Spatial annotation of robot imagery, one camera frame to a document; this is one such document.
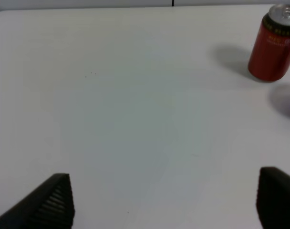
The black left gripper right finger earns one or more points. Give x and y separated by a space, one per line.
273 198

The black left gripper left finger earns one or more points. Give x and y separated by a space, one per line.
49 206

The red soda can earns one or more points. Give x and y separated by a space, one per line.
270 57

